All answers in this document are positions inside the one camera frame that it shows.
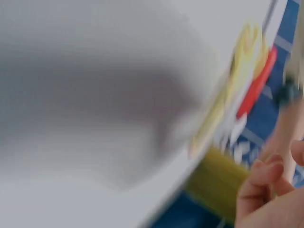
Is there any person's right hand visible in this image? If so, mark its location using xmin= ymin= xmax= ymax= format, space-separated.
xmin=237 ymin=139 xmax=304 ymax=228

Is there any wooden stick with dark tip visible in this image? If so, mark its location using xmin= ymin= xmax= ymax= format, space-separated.
xmin=260 ymin=75 xmax=302 ymax=181

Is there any red flat object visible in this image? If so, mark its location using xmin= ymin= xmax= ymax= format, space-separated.
xmin=236 ymin=46 xmax=278 ymax=119

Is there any pale yellow flat object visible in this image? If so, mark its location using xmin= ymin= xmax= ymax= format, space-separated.
xmin=189 ymin=23 xmax=270 ymax=159

